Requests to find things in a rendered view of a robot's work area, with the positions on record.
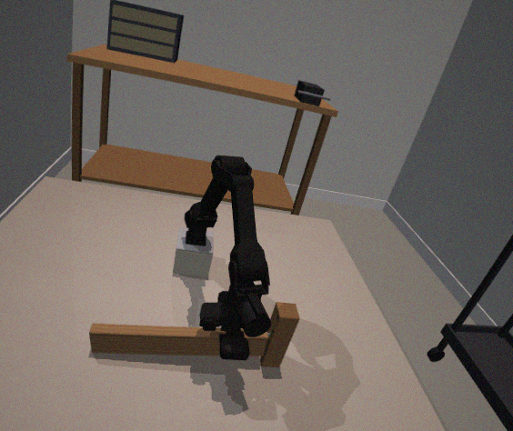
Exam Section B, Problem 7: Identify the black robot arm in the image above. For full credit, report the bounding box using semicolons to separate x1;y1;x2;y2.
184;155;271;337

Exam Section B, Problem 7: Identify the brown wooden post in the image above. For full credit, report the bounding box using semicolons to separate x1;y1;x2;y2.
260;302;299;367

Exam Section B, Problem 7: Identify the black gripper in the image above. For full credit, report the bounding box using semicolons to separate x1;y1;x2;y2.
217;291;249;360

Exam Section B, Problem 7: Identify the brown wooden board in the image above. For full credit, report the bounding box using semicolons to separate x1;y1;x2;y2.
89;323;270;356

